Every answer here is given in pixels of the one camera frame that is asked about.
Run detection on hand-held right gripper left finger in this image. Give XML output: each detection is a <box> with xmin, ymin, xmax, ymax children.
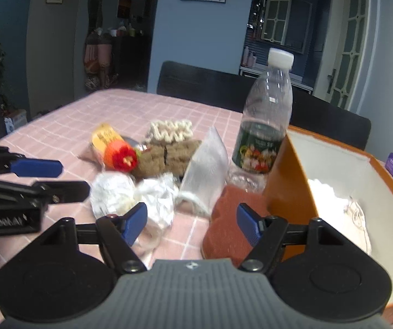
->
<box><xmin>58</xmin><ymin>202</ymin><xmax>149</xmax><ymax>275</ymax></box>

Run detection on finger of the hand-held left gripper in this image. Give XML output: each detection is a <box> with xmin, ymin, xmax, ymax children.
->
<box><xmin>0</xmin><ymin>178</ymin><xmax>91</xmax><ymax>209</ymax></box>
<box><xmin>0</xmin><ymin>146</ymin><xmax>64</xmax><ymax>178</ymax></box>

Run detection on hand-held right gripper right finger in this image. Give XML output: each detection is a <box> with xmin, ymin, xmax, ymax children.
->
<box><xmin>236</xmin><ymin>203</ymin><xmax>325</xmax><ymax>275</ymax></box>

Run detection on red-brown sponge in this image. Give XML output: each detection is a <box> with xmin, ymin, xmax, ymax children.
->
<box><xmin>201</xmin><ymin>184</ymin><xmax>269</xmax><ymax>261</ymax></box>

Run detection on orange ball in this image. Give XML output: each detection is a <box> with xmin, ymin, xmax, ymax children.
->
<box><xmin>104</xmin><ymin>140</ymin><xmax>139</xmax><ymax>173</ymax></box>

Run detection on brown plush toy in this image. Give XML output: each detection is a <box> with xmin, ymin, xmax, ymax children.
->
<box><xmin>135</xmin><ymin>139</ymin><xmax>203</xmax><ymax>179</ymax></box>

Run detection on cream chunky knitted cloth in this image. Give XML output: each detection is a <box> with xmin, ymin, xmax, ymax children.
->
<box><xmin>145</xmin><ymin>119</ymin><xmax>194</xmax><ymax>143</ymax></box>

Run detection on orange storage box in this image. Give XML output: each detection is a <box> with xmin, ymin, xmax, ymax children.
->
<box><xmin>263</xmin><ymin>125</ymin><xmax>393</xmax><ymax>324</ymax></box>

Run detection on white crumpled plastic bag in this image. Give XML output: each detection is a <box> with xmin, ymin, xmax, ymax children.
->
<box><xmin>134</xmin><ymin>173</ymin><xmax>180</xmax><ymax>231</ymax></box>

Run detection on crumpled white paper ball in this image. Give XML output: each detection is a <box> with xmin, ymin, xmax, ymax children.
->
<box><xmin>90</xmin><ymin>171</ymin><xmax>137</xmax><ymax>219</ymax></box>

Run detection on yellow snack packet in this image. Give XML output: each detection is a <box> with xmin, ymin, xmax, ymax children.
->
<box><xmin>91</xmin><ymin>123</ymin><xmax>126</xmax><ymax>160</ymax></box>

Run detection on clear plastic bag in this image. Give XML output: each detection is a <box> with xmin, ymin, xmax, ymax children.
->
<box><xmin>177</xmin><ymin>126</ymin><xmax>230</xmax><ymax>217</ymax></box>

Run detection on silver foil wrapper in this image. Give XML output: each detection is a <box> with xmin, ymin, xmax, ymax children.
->
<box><xmin>124</xmin><ymin>136</ymin><xmax>149</xmax><ymax>153</ymax></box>

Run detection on white pink fluffy cloth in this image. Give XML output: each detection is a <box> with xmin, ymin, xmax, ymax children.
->
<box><xmin>306</xmin><ymin>177</ymin><xmax>372</xmax><ymax>255</ymax></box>

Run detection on clear plastic water bottle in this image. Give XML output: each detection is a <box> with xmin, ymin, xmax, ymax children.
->
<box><xmin>227</xmin><ymin>48</ymin><xmax>294</xmax><ymax>193</ymax></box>

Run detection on pink hanging bags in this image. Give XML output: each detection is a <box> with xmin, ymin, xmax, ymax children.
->
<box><xmin>83</xmin><ymin>29</ymin><xmax>120</xmax><ymax>90</ymax></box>

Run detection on black chair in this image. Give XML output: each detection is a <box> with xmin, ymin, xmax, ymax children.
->
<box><xmin>157</xmin><ymin>61</ymin><xmax>263</xmax><ymax>112</ymax></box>
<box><xmin>289</xmin><ymin>91</ymin><xmax>372</xmax><ymax>152</ymax></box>

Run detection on dark sideboard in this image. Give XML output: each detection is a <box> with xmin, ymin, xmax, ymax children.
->
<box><xmin>109</xmin><ymin>34</ymin><xmax>150</xmax><ymax>89</ymax></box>

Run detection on white glass-panel door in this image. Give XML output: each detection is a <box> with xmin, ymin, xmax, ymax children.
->
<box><xmin>314</xmin><ymin>0</ymin><xmax>379</xmax><ymax>111</ymax></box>

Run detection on dark wall picture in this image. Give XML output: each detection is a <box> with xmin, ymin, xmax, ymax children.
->
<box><xmin>117</xmin><ymin>0</ymin><xmax>131</xmax><ymax>19</ymax></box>

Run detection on wall mirror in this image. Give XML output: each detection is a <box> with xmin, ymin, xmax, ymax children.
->
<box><xmin>260</xmin><ymin>0</ymin><xmax>313</xmax><ymax>54</ymax></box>

